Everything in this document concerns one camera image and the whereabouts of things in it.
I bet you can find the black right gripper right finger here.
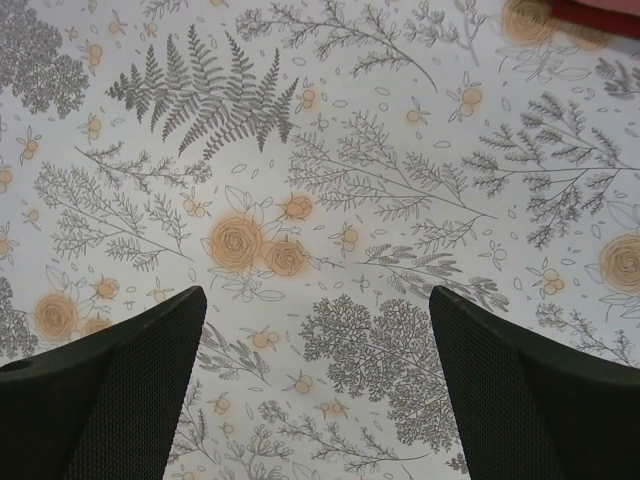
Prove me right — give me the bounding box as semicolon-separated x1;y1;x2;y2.
429;286;639;479

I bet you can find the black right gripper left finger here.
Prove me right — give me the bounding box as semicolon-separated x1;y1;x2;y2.
1;286;207;480

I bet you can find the folded red t shirt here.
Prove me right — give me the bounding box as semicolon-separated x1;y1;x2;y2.
551;0;640;39

